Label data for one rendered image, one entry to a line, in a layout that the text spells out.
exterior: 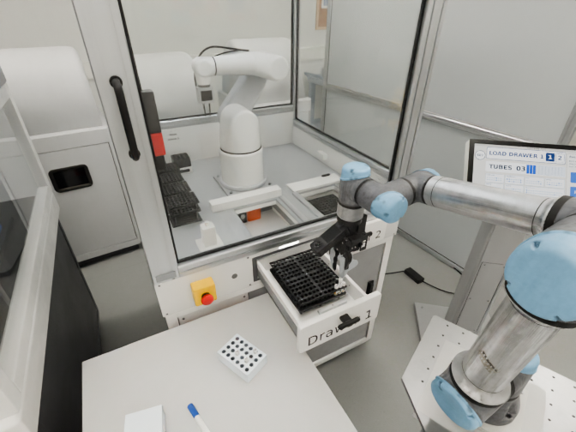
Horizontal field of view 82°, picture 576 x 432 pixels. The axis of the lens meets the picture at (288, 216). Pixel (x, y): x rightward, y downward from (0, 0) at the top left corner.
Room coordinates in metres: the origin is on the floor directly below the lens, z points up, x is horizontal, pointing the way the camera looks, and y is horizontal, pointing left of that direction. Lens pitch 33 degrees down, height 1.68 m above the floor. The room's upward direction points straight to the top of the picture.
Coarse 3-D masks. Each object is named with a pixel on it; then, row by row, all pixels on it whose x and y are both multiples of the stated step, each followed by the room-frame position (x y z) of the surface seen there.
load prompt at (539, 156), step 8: (488, 152) 1.32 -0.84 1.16; (496, 152) 1.32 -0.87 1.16; (504, 152) 1.31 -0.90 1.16; (512, 152) 1.31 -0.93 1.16; (520, 152) 1.30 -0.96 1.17; (528, 152) 1.30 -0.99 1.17; (536, 152) 1.30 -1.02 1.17; (544, 152) 1.29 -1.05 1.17; (552, 152) 1.29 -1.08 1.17; (560, 152) 1.28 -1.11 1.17; (520, 160) 1.28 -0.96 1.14; (528, 160) 1.28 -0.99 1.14; (536, 160) 1.27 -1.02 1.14; (544, 160) 1.27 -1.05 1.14; (552, 160) 1.26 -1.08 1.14; (560, 160) 1.26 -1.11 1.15
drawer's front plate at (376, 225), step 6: (366, 222) 1.12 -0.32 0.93; (372, 222) 1.12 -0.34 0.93; (378, 222) 1.14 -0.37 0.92; (384, 222) 1.15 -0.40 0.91; (366, 228) 1.11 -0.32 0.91; (372, 228) 1.12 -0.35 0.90; (378, 228) 1.14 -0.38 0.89; (384, 228) 1.16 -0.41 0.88; (372, 234) 1.13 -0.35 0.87; (384, 234) 1.16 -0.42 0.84; (372, 240) 1.13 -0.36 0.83; (378, 240) 1.15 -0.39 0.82
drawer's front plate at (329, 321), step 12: (360, 300) 0.70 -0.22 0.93; (372, 300) 0.71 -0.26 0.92; (336, 312) 0.65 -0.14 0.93; (348, 312) 0.67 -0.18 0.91; (360, 312) 0.69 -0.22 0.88; (372, 312) 0.72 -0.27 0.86; (300, 324) 0.61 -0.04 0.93; (312, 324) 0.61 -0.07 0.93; (324, 324) 0.63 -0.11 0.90; (336, 324) 0.65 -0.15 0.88; (360, 324) 0.70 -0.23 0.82; (300, 336) 0.59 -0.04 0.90; (324, 336) 0.63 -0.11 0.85; (336, 336) 0.65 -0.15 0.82; (300, 348) 0.59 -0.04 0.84
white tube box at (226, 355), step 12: (240, 336) 0.67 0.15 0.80; (228, 348) 0.64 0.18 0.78; (240, 348) 0.63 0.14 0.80; (252, 348) 0.63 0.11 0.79; (228, 360) 0.59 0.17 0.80; (240, 360) 0.59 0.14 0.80; (252, 360) 0.59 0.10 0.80; (264, 360) 0.60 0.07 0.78; (240, 372) 0.56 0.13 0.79; (252, 372) 0.55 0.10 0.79
